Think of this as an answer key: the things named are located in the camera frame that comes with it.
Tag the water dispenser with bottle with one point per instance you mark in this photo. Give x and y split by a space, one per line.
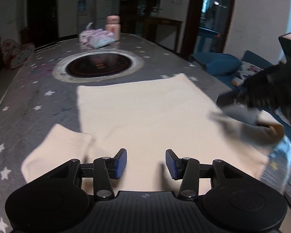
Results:
81 16

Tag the dark wooden side table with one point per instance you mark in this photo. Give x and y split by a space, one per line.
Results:
164 32

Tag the dark wooden door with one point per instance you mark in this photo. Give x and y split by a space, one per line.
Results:
43 21

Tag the blue sofa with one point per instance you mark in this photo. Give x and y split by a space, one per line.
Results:
224 66

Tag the round induction cooktop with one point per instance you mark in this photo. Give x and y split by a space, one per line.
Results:
96 66

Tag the pink thermos bottle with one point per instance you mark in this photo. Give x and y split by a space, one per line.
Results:
113 25

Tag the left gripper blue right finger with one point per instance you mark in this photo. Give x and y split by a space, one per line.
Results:
185 169

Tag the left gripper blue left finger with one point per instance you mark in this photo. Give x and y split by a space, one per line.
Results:
105 169

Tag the cream white garment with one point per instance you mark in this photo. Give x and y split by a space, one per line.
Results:
147 118

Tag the pink tissue box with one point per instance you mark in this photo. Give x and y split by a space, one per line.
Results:
88 32

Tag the dark flat phone on table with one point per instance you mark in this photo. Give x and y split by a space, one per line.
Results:
47 46

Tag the white refrigerator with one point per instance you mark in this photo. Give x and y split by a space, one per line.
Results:
102 10

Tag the wet wipes pack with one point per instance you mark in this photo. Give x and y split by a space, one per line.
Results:
101 39

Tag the colourful kids play tent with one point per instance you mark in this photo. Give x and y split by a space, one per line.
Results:
16 55

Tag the butterfly print cushion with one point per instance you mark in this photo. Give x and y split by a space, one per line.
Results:
246 70

